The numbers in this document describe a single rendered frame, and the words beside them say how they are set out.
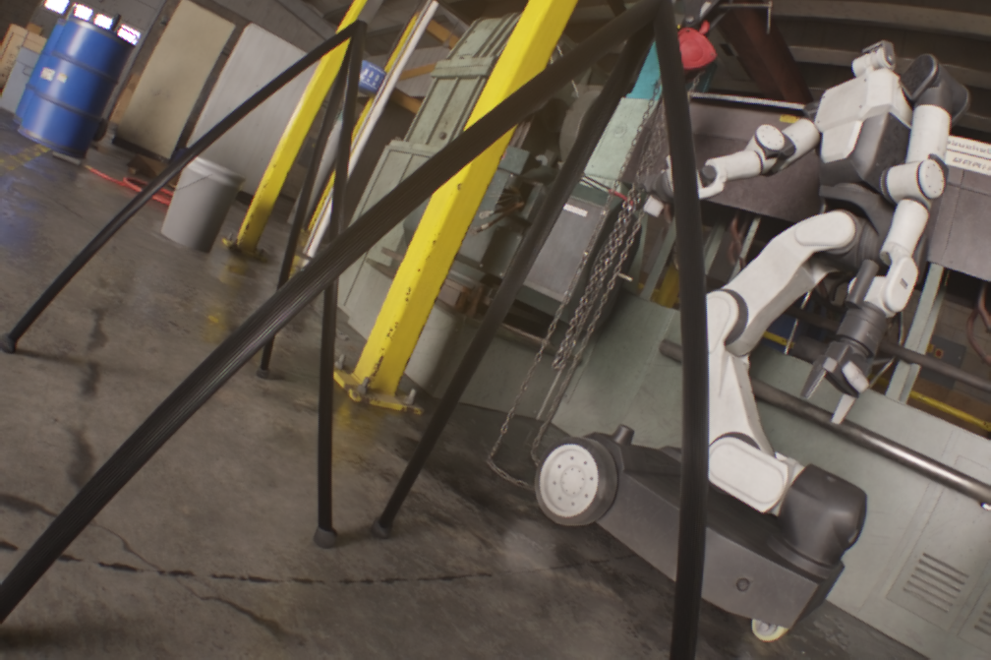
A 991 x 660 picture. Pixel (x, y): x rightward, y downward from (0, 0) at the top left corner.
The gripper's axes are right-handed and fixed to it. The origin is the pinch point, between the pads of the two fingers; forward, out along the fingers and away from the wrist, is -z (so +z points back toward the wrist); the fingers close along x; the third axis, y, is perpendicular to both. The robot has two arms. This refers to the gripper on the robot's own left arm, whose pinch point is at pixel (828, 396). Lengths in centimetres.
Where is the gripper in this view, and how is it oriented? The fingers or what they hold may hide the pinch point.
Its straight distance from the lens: 109.9
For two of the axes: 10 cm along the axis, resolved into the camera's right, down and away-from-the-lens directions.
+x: -8.2, -5.6, -1.2
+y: 1.3, 0.3, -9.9
